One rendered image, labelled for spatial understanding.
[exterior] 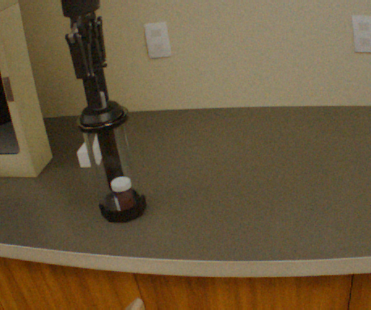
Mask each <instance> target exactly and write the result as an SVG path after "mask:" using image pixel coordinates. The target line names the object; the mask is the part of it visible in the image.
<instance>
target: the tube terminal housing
mask: <svg viewBox="0 0 371 310"><path fill-rule="evenodd" d="M21 18H22V16H21V13H20V8H19V1H18V0H0V71H1V73H0V74H1V75H2V78H3V77H9V79H10V84H11V89H12V94H13V96H14V101H12V102H10V103H9V102H8V99H7V98H6V100H7V103H8V106H9V110H10V113H11V118H12V123H13V125H14V128H15V134H16V139H17V141H18V142H19V153H18V154H7V155H0V177H6V176H8V177H37V175H39V174H40V172H41V171H42V170H43V168H44V167H45V166H46V165H47V164H48V163H49V162H50V161H51V160H52V158H53V155H52V151H51V149H50V147H49V144H48V137H47V133H46V131H45V126H44V121H43V116H42V114H41V111H40V104H39V99H38V97H37V92H36V85H35V83H34V78H33V76H32V67H31V65H30V60H29V55H28V50H27V45H26V43H27V42H26V40H25V38H26V37H25V35H24V30H23V23H22V19H21ZM2 80H3V79H2Z"/></svg>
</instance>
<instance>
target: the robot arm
mask: <svg viewBox="0 0 371 310"><path fill-rule="evenodd" d="M61 7H62V12H63V16H65V17H66V18H69V17H70V22H71V25H70V28H71V30H72V31H71V33H69V34H66V35H65V39H66V42H67V44H68V45H69V49H70V55H71V58H72V63H73V65H74V72H75V74H76V78H77V79H82V83H83V85H84V92H85V95H86V100H87V107H88V109H96V108H102V107H103V103H102V99H101V97H100V94H101V93H100V91H102V92H103V93H104V96H105V100H106V101H108V100H109V99H110V98H109V95H108V89H107V85H106V83H107V82H106V78H105V75H104V71H103V68H107V63H103V62H104V61H106V60H107V58H106V53H105V50H106V49H105V45H104V41H103V40H104V37H103V21H102V18H103V17H102V16H96V14H95V10H98V9H99V8H100V0H61Z"/></svg>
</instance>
